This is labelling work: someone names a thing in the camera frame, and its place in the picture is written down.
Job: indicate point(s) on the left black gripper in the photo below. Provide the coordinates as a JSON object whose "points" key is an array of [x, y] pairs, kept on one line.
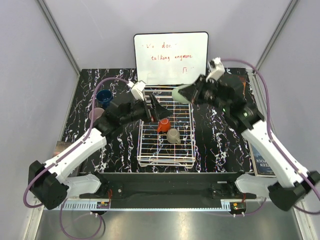
{"points": [[158, 111]]}

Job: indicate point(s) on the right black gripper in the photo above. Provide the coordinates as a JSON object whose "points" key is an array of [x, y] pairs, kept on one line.
{"points": [[189, 92]]}

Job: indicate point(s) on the pale green cup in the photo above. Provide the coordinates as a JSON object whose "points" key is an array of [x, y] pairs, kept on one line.
{"points": [[183, 94]]}

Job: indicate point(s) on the orange cup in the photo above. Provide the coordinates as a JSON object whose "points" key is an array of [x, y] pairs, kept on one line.
{"points": [[164, 125]]}

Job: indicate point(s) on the dark blue mug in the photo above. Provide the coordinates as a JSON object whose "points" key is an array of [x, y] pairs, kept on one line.
{"points": [[104, 97]]}

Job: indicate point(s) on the mauve purple mug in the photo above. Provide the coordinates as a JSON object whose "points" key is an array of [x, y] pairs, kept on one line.
{"points": [[95, 114]]}

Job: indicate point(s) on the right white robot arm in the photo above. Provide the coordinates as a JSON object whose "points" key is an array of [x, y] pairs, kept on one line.
{"points": [[293, 181]]}

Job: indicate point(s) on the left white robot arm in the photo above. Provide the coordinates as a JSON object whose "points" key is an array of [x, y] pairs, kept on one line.
{"points": [[50, 182]]}

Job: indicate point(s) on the beige mug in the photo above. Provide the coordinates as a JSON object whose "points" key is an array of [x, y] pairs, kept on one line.
{"points": [[173, 136]]}

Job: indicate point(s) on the white whiteboard with red writing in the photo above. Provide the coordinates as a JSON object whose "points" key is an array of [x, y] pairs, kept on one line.
{"points": [[170, 58]]}

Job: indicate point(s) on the dark book with lit windows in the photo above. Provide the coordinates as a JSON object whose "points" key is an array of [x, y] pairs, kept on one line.
{"points": [[243, 80]]}

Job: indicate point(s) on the A Tale of Two Cities book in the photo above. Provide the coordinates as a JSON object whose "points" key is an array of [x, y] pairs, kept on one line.
{"points": [[60, 147]]}

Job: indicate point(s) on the blue Nineteen Eighty-Four book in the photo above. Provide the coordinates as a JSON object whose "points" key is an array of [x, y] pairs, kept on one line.
{"points": [[260, 165]]}

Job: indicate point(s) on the left small circuit board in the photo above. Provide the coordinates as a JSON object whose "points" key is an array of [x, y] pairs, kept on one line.
{"points": [[103, 204]]}

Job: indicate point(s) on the small circuit board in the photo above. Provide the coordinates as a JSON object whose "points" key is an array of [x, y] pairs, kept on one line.
{"points": [[103, 204], [238, 205]]}

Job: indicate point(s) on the right small circuit board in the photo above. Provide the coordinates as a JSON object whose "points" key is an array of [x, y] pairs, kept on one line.
{"points": [[238, 205]]}

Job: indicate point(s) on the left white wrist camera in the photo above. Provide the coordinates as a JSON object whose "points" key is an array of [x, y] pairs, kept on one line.
{"points": [[137, 89]]}

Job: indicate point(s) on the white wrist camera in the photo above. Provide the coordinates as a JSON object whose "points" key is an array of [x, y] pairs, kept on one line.
{"points": [[216, 69], [137, 89]]}

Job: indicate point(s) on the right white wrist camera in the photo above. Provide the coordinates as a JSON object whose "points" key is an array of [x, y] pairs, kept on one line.
{"points": [[216, 69]]}

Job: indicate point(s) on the white wire dish rack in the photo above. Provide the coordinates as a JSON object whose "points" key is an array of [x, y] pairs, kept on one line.
{"points": [[153, 146]]}

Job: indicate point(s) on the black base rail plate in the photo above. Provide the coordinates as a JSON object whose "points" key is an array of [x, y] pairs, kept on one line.
{"points": [[166, 190]]}

